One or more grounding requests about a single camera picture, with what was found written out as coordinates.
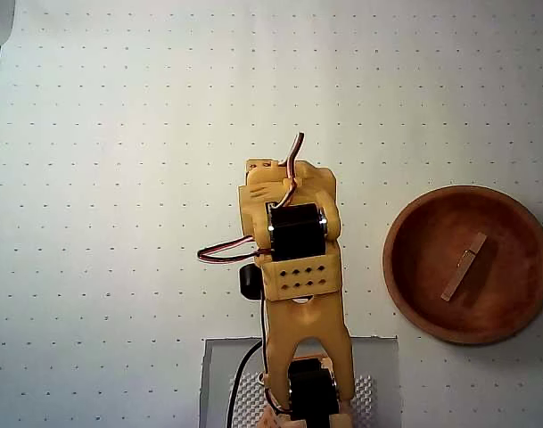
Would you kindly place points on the wooden clothespin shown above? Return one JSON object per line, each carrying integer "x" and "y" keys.
{"x": 465, "y": 265}

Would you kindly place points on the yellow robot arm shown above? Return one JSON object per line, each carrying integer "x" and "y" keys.
{"x": 302, "y": 325}

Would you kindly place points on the orange dotted robot base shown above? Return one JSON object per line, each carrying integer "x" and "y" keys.
{"x": 271, "y": 420}

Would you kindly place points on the brown wooden bowl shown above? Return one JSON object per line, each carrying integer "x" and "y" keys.
{"x": 431, "y": 267}

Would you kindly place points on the white dotted paper mat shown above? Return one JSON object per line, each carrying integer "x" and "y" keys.
{"x": 119, "y": 200}

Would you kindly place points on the white textured pad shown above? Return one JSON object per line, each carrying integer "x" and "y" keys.
{"x": 364, "y": 397}

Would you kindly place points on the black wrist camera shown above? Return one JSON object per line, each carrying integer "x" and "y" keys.
{"x": 249, "y": 281}

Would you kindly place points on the grey base plate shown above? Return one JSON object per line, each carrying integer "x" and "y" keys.
{"x": 215, "y": 383}

